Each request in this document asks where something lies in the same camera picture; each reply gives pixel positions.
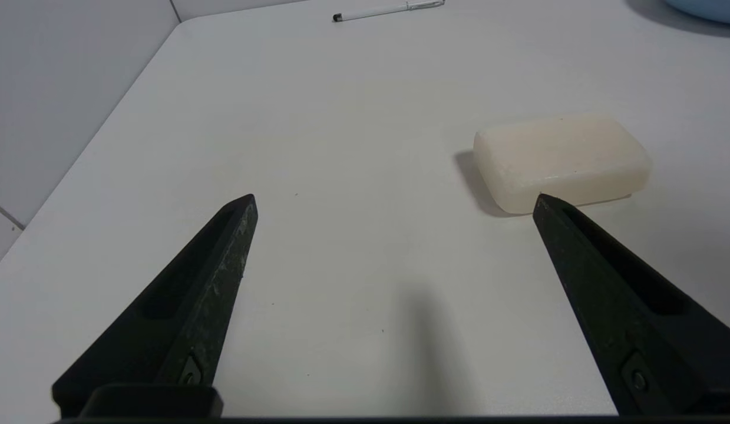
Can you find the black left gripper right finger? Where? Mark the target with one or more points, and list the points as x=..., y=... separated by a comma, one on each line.
x=636, y=312

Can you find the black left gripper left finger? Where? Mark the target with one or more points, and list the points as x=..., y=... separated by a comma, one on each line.
x=182, y=312

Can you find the white soap bar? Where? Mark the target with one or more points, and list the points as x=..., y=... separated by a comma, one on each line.
x=562, y=159

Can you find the blue plastic plate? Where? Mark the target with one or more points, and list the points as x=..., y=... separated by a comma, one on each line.
x=706, y=9

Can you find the white ballpoint pen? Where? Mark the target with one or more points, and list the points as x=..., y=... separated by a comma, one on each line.
x=388, y=10

